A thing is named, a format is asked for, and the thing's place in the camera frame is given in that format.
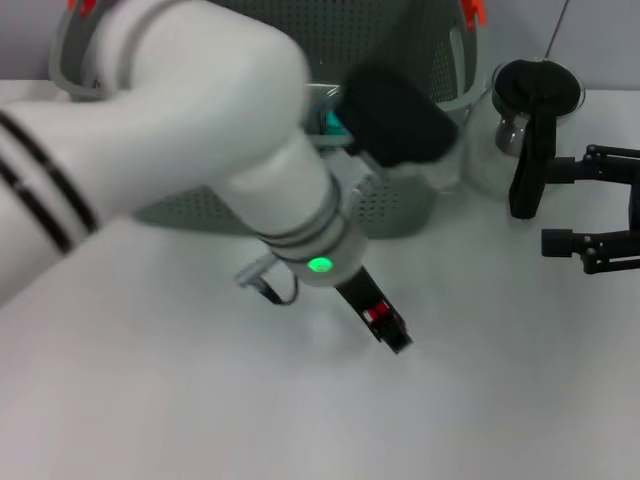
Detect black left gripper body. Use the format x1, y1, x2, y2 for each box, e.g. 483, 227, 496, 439
333, 267, 396, 341

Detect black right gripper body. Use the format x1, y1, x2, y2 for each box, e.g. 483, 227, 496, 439
627, 177, 640, 236

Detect dark red toy brick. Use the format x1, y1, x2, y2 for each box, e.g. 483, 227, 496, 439
363, 301, 392, 324

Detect teal toy brick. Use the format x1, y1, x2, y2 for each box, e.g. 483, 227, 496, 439
324, 112, 351, 137

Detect grey-green perforated storage bin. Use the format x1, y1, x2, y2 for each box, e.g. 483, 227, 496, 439
48, 0, 489, 240

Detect glass carafe with black handle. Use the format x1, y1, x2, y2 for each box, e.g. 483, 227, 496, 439
459, 56, 587, 221

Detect left arm cable with plug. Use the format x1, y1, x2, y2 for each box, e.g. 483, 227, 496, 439
235, 254, 301, 306

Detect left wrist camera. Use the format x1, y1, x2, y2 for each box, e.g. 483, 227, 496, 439
344, 63, 461, 174

